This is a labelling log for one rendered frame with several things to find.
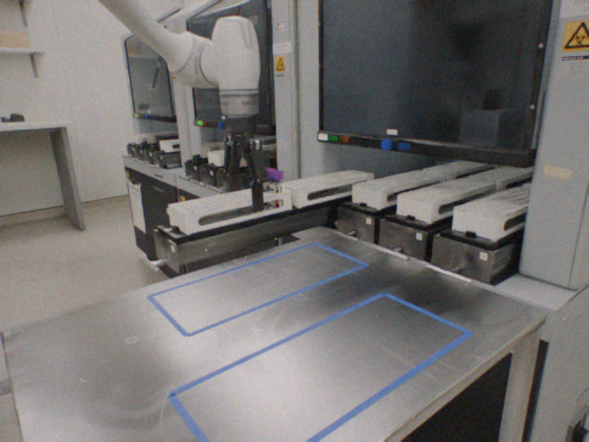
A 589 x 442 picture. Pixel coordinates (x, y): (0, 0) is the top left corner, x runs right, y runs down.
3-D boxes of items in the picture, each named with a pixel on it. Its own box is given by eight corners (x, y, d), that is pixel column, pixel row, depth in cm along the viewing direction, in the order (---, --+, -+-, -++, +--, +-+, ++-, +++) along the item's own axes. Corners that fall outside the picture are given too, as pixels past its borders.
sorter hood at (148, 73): (209, 113, 285) (200, 10, 265) (257, 117, 239) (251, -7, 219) (132, 117, 255) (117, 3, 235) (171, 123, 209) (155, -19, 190)
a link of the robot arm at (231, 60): (271, 89, 97) (237, 89, 106) (267, 15, 92) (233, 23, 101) (232, 89, 90) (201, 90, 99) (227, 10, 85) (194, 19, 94)
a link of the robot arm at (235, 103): (231, 90, 91) (233, 118, 93) (266, 89, 96) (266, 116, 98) (212, 90, 98) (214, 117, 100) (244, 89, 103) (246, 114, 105)
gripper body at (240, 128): (217, 116, 100) (221, 153, 103) (236, 117, 94) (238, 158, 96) (244, 113, 104) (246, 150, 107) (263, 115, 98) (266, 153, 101)
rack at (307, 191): (351, 188, 135) (351, 169, 133) (374, 194, 128) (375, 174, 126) (277, 205, 118) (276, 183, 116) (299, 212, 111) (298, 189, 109)
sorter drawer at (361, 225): (469, 190, 156) (471, 167, 153) (506, 197, 146) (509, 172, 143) (324, 234, 114) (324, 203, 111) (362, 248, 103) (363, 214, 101)
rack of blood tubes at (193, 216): (271, 206, 117) (270, 184, 115) (293, 214, 110) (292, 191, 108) (170, 229, 100) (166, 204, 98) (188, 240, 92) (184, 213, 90)
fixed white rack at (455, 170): (471, 174, 150) (472, 157, 148) (498, 179, 143) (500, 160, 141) (420, 188, 133) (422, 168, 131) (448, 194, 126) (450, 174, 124)
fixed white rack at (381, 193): (417, 188, 132) (418, 169, 130) (445, 195, 125) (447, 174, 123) (351, 206, 115) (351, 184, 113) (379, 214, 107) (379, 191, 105)
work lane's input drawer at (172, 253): (354, 205, 141) (354, 179, 138) (386, 214, 131) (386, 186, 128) (138, 261, 99) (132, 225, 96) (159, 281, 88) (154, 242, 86)
